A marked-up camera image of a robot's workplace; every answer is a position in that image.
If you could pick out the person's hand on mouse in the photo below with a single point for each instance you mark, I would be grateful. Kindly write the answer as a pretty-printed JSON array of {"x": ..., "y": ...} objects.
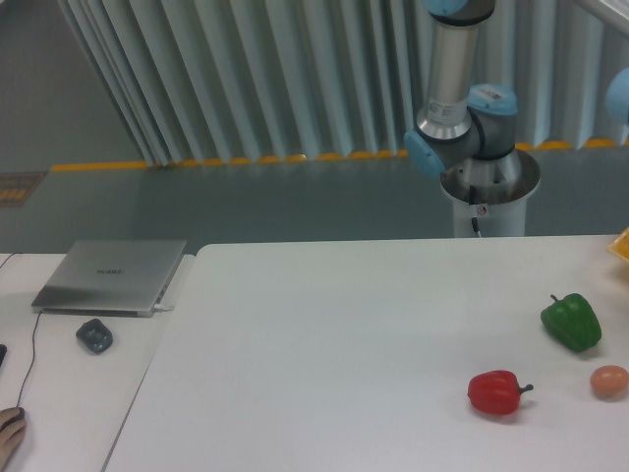
[{"x": 12, "y": 432}]

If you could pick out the red bell pepper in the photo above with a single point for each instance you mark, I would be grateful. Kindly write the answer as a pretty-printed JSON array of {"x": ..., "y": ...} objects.
[{"x": 496, "y": 392}]

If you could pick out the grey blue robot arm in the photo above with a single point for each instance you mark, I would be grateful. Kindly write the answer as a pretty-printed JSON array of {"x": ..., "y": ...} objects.
[{"x": 509, "y": 72}]

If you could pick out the black computer mouse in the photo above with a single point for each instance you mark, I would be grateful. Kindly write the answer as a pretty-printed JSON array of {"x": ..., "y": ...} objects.
[{"x": 21, "y": 414}]

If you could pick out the silver closed laptop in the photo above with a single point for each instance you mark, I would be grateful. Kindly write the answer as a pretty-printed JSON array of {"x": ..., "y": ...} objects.
[{"x": 112, "y": 277}]

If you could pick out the white usb dongle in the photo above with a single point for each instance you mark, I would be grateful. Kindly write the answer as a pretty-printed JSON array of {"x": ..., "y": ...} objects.
[{"x": 159, "y": 308}]

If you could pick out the green bell pepper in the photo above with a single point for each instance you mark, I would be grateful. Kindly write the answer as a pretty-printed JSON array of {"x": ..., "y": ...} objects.
[{"x": 572, "y": 322}]

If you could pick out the brown egg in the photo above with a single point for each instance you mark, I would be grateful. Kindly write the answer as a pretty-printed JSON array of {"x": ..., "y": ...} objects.
[{"x": 609, "y": 381}]

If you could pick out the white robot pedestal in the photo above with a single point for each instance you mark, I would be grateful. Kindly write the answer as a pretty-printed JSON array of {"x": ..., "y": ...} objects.
[{"x": 489, "y": 197}]

